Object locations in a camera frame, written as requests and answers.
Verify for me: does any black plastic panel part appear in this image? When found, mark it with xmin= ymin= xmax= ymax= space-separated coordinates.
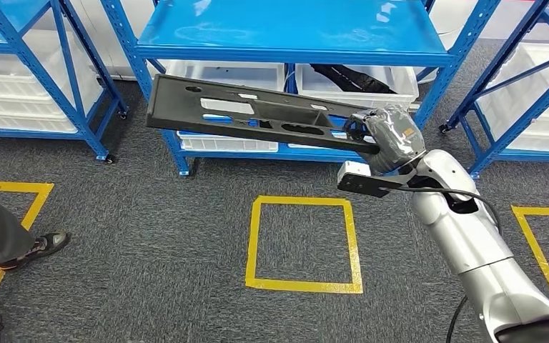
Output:
xmin=145 ymin=74 xmax=382 ymax=156

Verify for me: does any black part inside bin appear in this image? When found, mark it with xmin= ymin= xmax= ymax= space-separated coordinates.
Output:
xmin=310 ymin=64 xmax=397 ymax=94

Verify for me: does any blue metal shelf rack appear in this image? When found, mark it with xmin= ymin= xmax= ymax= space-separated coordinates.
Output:
xmin=99 ymin=0 xmax=500 ymax=177
xmin=437 ymin=0 xmax=549 ymax=180
xmin=0 ymin=0 xmax=129 ymax=164

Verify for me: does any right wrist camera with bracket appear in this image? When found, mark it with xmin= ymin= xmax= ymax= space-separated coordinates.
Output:
xmin=337 ymin=161 xmax=415 ymax=199

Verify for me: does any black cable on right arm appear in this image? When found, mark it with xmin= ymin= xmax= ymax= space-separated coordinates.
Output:
xmin=383 ymin=186 xmax=502 ymax=343

